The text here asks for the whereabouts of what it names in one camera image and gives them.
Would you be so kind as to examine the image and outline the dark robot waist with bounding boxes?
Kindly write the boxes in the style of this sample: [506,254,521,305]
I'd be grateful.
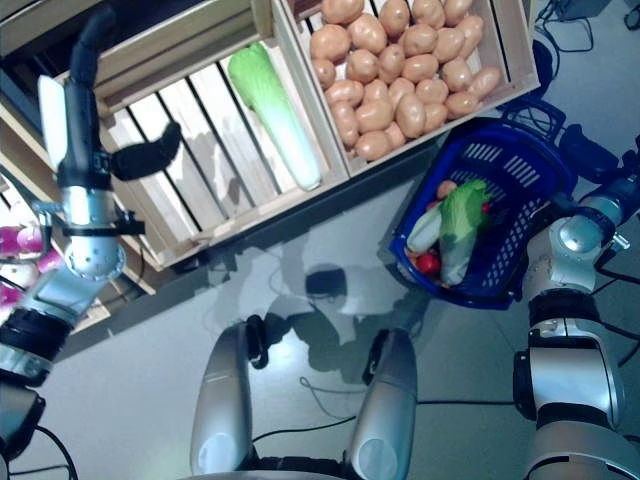
[174,452,351,480]

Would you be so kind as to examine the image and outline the bright green napa cabbage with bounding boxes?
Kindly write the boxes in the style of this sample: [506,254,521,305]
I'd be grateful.
[438,178,496,287]

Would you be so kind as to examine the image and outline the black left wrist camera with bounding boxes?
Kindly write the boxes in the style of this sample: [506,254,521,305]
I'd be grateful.
[113,209,147,237]

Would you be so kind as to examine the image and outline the long pale napa cabbage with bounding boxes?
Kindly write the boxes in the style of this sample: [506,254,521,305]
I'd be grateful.
[227,42,322,192]

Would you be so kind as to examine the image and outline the purple white turnip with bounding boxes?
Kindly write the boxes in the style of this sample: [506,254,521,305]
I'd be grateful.
[0,224,46,259]
[0,284,26,314]
[37,249,65,275]
[0,259,36,286]

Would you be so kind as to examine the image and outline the wooden potato crate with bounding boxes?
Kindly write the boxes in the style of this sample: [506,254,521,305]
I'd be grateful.
[272,0,544,177]

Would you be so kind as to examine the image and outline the black cable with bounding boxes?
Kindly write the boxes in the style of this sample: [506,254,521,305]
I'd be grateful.
[502,37,569,136]
[252,414,359,444]

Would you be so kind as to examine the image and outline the silver robot leg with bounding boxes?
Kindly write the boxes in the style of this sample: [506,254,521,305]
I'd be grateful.
[189,313,274,477]
[347,327,419,480]

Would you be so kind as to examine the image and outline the wooden slatted cabbage crate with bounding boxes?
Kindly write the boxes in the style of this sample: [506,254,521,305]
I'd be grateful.
[49,0,351,271]

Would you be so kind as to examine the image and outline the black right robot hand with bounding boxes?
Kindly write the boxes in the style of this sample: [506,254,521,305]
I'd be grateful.
[563,124,624,177]

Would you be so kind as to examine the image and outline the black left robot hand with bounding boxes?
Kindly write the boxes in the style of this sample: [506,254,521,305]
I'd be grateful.
[38,4,183,191]

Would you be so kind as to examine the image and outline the blue plastic shopping basket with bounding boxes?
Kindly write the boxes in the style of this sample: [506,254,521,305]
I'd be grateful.
[388,102,574,309]

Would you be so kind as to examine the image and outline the small napa cabbage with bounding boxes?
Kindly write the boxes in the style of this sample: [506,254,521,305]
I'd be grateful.
[405,204,446,254]

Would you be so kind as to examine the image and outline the silver right robot leg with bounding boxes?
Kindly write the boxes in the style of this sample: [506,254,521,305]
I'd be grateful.
[347,327,419,480]

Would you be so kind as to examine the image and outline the silver left robot leg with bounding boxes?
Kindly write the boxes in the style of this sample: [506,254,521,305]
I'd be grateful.
[189,313,274,477]

